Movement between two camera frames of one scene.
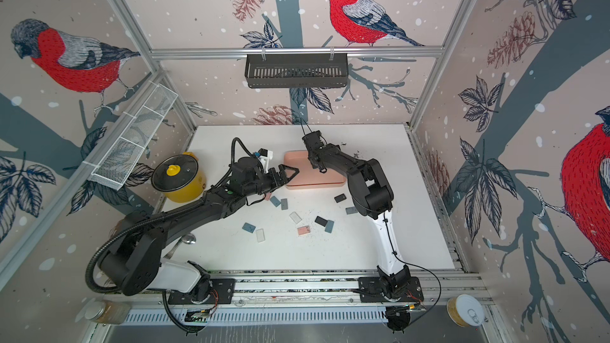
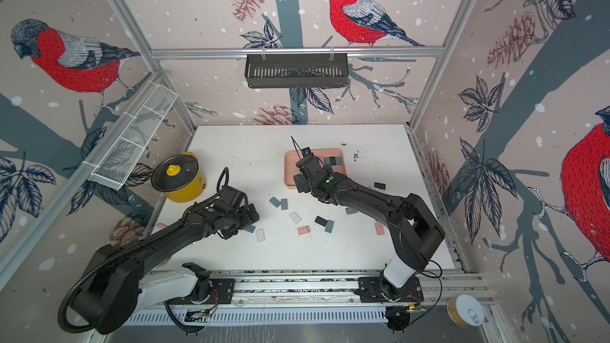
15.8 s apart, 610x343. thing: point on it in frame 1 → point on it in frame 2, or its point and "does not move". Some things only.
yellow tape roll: x=465 y=310 does not move
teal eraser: x=275 y=201 does not move
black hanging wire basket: x=297 y=71 does not move
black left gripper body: x=264 y=183 → x=241 y=219
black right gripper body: x=311 y=156 → x=300 y=179
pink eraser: x=303 y=229 does not move
